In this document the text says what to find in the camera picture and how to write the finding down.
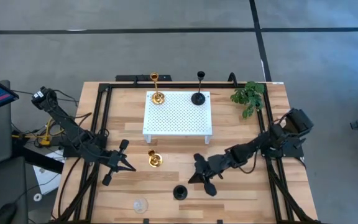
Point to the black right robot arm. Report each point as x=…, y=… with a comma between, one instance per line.
x=275, y=137

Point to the short gold candlestick holder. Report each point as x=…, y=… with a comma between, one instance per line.
x=155, y=161

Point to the black aluminium frame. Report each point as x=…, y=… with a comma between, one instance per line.
x=179, y=85

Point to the short black candlestick holder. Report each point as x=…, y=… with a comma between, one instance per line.
x=180, y=193

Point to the white label sticker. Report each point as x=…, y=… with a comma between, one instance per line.
x=277, y=83

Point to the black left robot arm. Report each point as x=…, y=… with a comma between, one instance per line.
x=70, y=127

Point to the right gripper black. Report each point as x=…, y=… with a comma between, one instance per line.
x=213, y=166

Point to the clear glass candlestick holder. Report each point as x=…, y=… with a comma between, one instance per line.
x=140, y=206

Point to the white tape roll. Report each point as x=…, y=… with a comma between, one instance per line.
x=38, y=197

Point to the black computer mouse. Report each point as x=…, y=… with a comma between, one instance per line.
x=5, y=214

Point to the white paper sheet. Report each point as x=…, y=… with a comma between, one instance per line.
x=45, y=177

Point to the green artificial plant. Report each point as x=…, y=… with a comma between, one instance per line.
x=249, y=96

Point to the dark office desk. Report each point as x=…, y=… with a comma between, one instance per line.
x=5, y=186

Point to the tall black candlestick holder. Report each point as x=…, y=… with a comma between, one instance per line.
x=198, y=99

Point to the tall gold candlestick holder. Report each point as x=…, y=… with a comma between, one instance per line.
x=158, y=99

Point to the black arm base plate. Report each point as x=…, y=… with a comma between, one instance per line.
x=291, y=152
x=73, y=153

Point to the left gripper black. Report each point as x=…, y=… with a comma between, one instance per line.
x=115, y=160

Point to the white perforated metal shelf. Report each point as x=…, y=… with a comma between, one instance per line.
x=179, y=118

